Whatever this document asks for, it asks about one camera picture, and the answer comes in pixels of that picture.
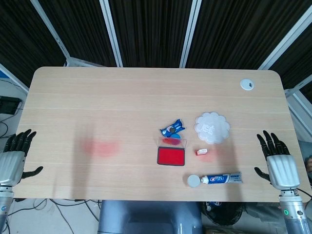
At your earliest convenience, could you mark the white flower-shaped plastic dish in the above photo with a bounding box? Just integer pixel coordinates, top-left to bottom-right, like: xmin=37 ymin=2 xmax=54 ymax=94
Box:
xmin=194 ymin=111 xmax=231 ymax=145

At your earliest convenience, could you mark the white round jar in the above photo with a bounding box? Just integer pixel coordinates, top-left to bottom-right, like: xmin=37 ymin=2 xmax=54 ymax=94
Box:
xmin=187 ymin=174 xmax=202 ymax=188

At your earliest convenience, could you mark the red ink pad box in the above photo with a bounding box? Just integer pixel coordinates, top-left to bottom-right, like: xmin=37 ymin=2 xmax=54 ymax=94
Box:
xmin=156 ymin=137 xmax=188 ymax=167

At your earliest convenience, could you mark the white table cable grommet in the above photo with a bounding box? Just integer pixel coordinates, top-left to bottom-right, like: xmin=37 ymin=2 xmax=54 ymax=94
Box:
xmin=239 ymin=78 xmax=255 ymax=91

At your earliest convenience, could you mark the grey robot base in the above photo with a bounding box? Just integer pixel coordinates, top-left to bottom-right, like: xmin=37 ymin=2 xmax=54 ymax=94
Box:
xmin=97 ymin=200 xmax=203 ymax=234

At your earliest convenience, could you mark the white partition frame post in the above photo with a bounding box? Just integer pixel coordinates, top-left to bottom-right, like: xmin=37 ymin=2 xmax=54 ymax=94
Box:
xmin=257 ymin=11 xmax=312 ymax=70
xmin=30 ymin=0 xmax=72 ymax=60
xmin=284 ymin=73 xmax=312 ymax=137
xmin=179 ymin=0 xmax=203 ymax=69
xmin=99 ymin=0 xmax=123 ymax=68
xmin=0 ymin=62 xmax=30 ymax=94

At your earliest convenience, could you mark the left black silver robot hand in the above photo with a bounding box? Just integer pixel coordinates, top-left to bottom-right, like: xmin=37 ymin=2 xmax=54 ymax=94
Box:
xmin=0 ymin=129 xmax=44 ymax=187

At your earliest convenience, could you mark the blue cookie packet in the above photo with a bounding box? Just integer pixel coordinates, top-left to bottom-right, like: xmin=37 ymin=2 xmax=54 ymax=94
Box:
xmin=159 ymin=118 xmax=185 ymax=137

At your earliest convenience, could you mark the black box device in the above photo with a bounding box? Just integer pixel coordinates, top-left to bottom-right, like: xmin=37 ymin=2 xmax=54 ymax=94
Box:
xmin=0 ymin=96 xmax=22 ymax=115

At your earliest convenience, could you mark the black mesh bin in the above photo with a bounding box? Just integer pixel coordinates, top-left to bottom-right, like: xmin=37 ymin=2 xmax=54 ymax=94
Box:
xmin=202 ymin=201 xmax=244 ymax=226

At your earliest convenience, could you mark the black floor cable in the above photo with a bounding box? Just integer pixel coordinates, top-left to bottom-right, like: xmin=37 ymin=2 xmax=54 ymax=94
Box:
xmin=50 ymin=199 xmax=75 ymax=234

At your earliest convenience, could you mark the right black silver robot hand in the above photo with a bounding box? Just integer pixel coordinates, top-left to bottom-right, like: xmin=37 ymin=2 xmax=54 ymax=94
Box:
xmin=254 ymin=130 xmax=302 ymax=191

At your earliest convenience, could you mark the blue white toothpaste tube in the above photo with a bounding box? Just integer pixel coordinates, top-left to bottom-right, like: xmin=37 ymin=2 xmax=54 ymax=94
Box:
xmin=200 ymin=172 xmax=244 ymax=185

